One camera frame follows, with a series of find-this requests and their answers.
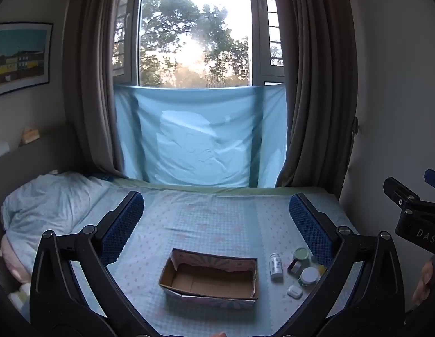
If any brown right curtain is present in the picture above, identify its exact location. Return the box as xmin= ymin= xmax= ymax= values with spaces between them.
xmin=270 ymin=0 xmax=360 ymax=188

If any green lid jar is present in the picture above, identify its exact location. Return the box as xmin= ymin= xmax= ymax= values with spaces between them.
xmin=293 ymin=247 xmax=311 ymax=265

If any wooden tissue box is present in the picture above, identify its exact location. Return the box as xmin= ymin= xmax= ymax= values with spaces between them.
xmin=21 ymin=127 xmax=40 ymax=145

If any white lid jar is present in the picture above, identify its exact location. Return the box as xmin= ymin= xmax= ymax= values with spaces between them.
xmin=298 ymin=267 xmax=321 ymax=287

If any brown curtain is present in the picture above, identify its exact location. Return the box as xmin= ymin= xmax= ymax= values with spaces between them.
xmin=270 ymin=0 xmax=360 ymax=188
xmin=63 ymin=0 xmax=145 ymax=179

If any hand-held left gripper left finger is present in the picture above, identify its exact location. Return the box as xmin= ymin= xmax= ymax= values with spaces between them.
xmin=29 ymin=191 xmax=152 ymax=337

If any light blue hanging cloth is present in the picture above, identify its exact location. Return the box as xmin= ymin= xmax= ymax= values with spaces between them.
xmin=114 ymin=82 xmax=288 ymax=188

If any pink pillow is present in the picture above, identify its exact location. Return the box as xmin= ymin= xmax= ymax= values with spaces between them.
xmin=0 ymin=234 xmax=33 ymax=283

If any glass window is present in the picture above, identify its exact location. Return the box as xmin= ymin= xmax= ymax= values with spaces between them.
xmin=110 ymin=0 xmax=286 ymax=88

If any cardboard box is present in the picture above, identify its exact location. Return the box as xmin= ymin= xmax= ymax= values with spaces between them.
xmin=158 ymin=248 xmax=259 ymax=310

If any blue patterned bed sheet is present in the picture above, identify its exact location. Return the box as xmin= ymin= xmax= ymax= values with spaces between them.
xmin=63 ymin=179 xmax=362 ymax=337

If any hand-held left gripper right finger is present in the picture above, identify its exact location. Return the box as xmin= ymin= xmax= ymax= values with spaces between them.
xmin=274 ymin=193 xmax=406 ymax=337

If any brown left curtain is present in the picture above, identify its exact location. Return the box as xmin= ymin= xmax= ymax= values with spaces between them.
xmin=63 ymin=0 xmax=145 ymax=179

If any person's right hand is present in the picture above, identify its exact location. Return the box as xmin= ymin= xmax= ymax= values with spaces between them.
xmin=412 ymin=260 xmax=435 ymax=308

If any framed wall poster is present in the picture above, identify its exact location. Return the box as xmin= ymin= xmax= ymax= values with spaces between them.
xmin=0 ymin=22 xmax=54 ymax=98

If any white pill bottle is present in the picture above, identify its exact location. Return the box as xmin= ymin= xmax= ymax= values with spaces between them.
xmin=269 ymin=252 xmax=284 ymax=282

